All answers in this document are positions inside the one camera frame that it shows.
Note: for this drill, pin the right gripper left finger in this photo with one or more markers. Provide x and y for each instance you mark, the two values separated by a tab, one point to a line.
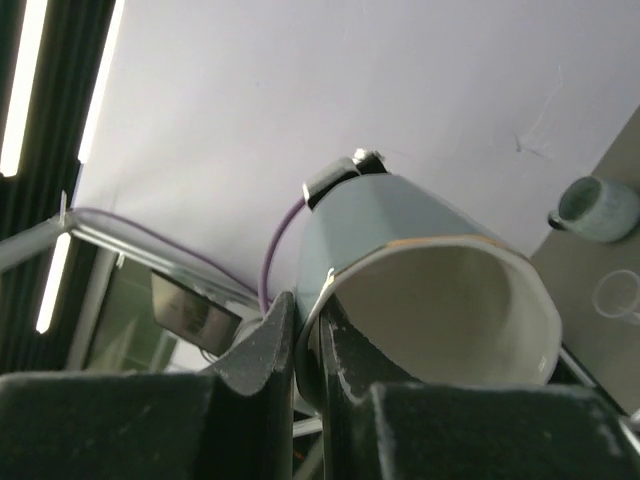
232	420

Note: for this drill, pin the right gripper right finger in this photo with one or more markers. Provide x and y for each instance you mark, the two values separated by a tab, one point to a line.
380	423

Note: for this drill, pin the grey-blue ceramic mug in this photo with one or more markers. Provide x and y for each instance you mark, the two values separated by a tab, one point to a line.
434	291

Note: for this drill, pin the clear glass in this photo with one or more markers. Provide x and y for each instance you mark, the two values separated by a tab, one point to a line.
616	296

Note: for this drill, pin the pale speckled ceramic mug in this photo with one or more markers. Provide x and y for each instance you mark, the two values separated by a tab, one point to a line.
597	210

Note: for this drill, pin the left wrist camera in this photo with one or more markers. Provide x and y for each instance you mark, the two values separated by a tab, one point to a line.
362	162

